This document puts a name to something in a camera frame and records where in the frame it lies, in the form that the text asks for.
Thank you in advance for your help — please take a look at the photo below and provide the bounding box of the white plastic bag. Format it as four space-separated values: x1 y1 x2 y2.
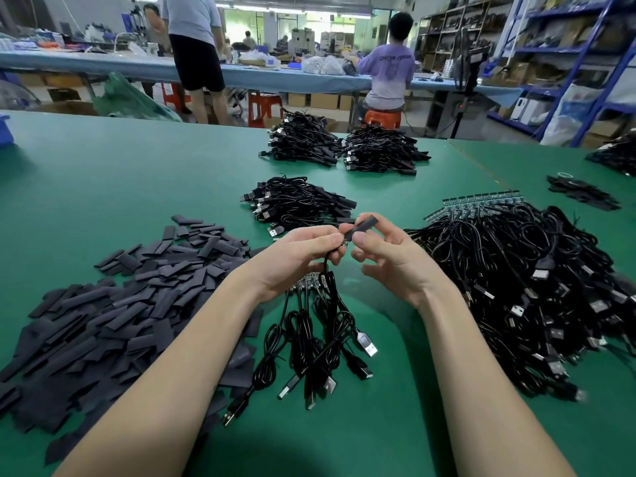
541 86 604 148

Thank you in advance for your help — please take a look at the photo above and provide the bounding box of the person's left forearm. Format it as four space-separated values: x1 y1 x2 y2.
54 276 274 477

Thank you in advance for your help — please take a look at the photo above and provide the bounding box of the pile of black sleeve strips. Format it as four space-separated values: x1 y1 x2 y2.
0 213 266 466

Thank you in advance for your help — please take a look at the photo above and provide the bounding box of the joined bunch of black cables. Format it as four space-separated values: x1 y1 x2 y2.
219 268 382 429

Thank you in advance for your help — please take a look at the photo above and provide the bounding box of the orange plastic stool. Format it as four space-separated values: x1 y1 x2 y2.
364 108 405 131

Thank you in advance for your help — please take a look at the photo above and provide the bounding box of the small bundle of cables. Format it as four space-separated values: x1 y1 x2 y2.
545 172 622 213

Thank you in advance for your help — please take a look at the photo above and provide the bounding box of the person's right hand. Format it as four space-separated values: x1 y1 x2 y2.
338 212 455 311

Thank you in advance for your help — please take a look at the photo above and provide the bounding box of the heap of finished black cables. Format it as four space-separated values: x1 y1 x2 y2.
240 176 358 239

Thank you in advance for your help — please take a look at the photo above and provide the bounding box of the dark storage shelf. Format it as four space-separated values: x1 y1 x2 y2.
417 0 514 72

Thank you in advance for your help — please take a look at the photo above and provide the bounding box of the person's left hand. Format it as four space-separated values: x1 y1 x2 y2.
233 224 350 306

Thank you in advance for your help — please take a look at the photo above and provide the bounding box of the large pile of black cables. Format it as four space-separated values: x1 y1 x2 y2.
406 198 636 404

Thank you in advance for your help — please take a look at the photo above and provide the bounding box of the blue metal shelving rack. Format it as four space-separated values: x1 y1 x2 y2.
487 0 636 149

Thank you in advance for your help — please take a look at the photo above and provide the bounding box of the person's right forearm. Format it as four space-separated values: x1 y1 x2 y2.
422 285 580 477

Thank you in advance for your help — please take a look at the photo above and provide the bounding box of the open cardboard box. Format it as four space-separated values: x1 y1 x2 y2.
34 100 99 118

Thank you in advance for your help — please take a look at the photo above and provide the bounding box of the huge heap of black cables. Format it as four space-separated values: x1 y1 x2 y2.
586 132 636 179

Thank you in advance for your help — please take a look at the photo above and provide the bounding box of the bundle of black cables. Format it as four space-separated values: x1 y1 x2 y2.
341 124 433 178
259 111 346 169

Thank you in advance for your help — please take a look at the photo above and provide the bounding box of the black tripod stand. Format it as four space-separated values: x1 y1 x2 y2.
432 34 494 141

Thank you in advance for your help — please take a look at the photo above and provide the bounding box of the green plastic bag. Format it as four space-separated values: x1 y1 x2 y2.
94 72 184 123

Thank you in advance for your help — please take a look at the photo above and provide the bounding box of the long blue work table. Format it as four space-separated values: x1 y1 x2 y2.
0 49 526 104

